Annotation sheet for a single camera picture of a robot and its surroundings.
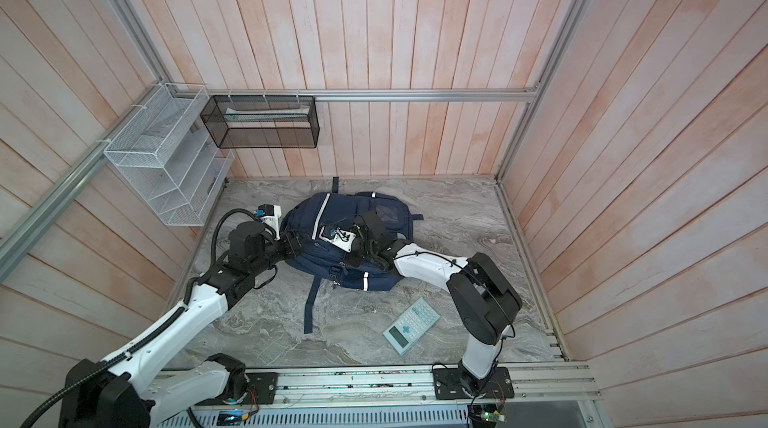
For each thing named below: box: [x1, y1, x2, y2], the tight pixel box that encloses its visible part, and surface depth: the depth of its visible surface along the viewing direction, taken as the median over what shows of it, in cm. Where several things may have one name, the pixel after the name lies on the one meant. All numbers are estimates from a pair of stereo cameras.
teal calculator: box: [382, 297, 441, 357], surface depth 84 cm
